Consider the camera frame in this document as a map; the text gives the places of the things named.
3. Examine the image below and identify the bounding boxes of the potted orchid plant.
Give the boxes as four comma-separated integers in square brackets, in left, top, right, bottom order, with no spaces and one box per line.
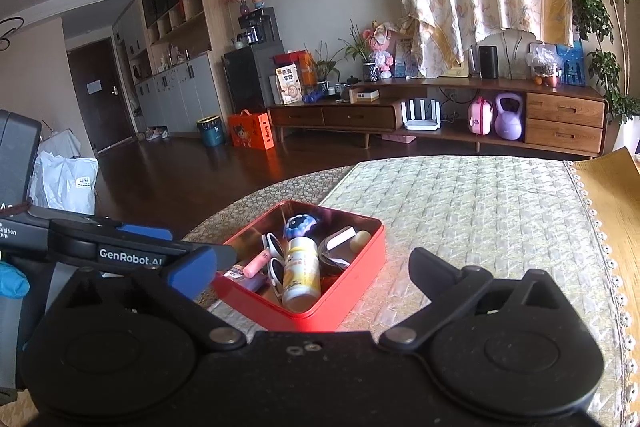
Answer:
[340,19,381,83]

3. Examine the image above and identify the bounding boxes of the orange gift box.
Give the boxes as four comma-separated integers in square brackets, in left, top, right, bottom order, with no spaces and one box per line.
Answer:
[227,109,276,152]

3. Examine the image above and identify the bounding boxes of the blue picture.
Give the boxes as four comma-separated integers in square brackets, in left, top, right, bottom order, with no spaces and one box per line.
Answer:
[556,41,586,87]

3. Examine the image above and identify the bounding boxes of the purple blue ball toy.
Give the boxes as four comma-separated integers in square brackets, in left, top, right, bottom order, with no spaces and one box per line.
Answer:
[283,213,320,242]

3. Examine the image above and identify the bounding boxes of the tall green indoor tree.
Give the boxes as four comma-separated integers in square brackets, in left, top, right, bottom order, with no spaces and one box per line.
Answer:
[570,0,640,126]

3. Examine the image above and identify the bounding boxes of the yellow wood-grain table mat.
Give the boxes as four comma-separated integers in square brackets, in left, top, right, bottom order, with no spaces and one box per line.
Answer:
[564,147,640,308]

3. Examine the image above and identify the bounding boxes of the black coffee machine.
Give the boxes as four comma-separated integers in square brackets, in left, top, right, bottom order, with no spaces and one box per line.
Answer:
[237,7,279,50]

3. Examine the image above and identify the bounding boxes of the black mini fridge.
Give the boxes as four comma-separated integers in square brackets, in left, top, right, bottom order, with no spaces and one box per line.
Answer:
[222,44,286,116]

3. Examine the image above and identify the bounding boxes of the orange red box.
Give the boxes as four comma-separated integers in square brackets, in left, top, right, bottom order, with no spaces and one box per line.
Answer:
[272,51,319,88]

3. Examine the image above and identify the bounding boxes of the person's left hand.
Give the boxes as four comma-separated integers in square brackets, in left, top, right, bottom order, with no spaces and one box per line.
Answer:
[0,261,30,299]

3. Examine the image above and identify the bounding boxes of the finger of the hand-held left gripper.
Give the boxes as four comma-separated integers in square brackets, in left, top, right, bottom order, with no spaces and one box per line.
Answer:
[167,241,239,269]
[114,226,175,242]

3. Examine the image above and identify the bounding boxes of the small potted green plant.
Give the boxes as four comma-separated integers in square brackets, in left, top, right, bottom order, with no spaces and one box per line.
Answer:
[305,41,346,96]

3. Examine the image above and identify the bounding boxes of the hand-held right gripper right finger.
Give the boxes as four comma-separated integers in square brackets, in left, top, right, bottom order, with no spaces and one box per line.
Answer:
[378,248,569,351]

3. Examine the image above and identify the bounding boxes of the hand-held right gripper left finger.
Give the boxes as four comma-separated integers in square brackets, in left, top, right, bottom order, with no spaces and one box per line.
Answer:
[69,247,249,351]

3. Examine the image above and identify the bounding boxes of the red tin box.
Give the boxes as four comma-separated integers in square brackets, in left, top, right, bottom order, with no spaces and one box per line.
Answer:
[211,201,387,334]

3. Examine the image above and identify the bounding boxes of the teal waste bin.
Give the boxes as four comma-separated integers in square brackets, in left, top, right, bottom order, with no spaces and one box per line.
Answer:
[196,115,227,148]

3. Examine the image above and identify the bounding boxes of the clear plastic bag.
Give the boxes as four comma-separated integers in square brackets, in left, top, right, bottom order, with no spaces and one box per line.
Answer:
[526,44,560,88]

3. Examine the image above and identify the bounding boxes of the white fan-shaped ornament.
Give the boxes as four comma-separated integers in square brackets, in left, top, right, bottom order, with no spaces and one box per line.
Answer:
[497,28,541,80]

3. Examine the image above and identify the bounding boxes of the pastel printed board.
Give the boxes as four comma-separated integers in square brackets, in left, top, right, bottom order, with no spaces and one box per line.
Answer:
[394,32,419,79]

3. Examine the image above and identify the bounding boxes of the pink doll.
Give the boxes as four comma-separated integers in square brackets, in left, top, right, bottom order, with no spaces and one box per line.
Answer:
[367,21,399,80]

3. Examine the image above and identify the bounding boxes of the white planter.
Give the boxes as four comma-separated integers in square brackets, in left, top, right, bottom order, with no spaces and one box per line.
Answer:
[612,114,640,156]

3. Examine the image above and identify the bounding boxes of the cream quilted table mat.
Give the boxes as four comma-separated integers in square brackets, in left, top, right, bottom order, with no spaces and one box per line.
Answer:
[210,156,609,427]

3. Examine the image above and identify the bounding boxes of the printed snack box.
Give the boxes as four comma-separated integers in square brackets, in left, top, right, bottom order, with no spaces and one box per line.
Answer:
[274,64,304,106]

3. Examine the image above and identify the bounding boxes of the pink toy case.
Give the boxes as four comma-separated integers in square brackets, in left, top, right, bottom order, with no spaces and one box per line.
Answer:
[468,97,494,136]

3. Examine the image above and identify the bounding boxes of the pink tube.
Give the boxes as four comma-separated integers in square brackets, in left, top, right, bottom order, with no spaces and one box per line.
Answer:
[243,249,274,279]

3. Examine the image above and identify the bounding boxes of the white router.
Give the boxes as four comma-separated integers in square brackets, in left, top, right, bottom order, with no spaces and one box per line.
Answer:
[400,99,442,132]

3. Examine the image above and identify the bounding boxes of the wooden television cabinet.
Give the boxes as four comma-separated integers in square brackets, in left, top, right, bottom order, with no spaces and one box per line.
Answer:
[266,77,609,159]

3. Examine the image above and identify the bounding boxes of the dark wooden door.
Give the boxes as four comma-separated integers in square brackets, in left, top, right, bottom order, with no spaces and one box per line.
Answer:
[66,36,136,156]

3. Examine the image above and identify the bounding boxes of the white sunglasses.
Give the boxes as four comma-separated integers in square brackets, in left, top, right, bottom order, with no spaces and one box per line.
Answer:
[262,232,289,301]

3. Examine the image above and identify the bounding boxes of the white bottle yellow label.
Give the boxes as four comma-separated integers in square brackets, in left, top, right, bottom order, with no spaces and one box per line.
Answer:
[281,236,323,313]

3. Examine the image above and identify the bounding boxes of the purple kettlebell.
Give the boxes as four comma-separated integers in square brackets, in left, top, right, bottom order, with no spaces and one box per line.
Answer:
[494,93,525,142]

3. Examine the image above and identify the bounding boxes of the cream egg-shaped object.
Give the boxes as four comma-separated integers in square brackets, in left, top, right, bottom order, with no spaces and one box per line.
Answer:
[350,230,374,253]

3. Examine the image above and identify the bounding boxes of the grey base cabinets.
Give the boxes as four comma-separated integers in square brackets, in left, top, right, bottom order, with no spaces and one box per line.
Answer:
[134,52,226,136]

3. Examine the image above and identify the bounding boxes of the white plastic bags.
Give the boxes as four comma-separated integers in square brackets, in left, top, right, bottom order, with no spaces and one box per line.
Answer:
[27,131,100,216]

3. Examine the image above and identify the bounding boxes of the black cylinder speaker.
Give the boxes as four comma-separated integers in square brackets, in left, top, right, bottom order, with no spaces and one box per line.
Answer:
[478,45,500,80]

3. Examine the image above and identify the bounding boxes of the pair of shoes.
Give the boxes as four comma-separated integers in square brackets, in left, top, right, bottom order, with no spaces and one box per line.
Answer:
[137,126,170,143]

